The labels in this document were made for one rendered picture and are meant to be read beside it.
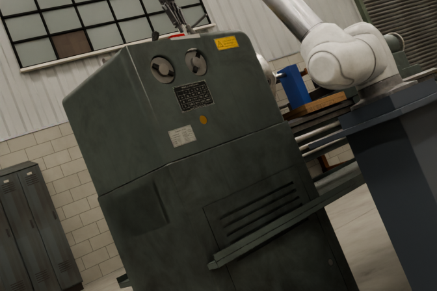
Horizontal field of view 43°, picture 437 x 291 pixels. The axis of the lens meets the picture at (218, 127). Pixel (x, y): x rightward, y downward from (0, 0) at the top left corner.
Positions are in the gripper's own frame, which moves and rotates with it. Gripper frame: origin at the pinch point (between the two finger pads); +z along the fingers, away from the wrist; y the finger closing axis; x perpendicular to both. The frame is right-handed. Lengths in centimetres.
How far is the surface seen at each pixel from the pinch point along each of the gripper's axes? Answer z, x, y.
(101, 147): 38, -20, 60
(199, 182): 66, 10, 62
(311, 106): 54, 30, -14
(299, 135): 63, 22, -6
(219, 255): 88, 9, 69
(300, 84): 41, 24, -33
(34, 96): -215, -474, -430
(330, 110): 58, 33, -26
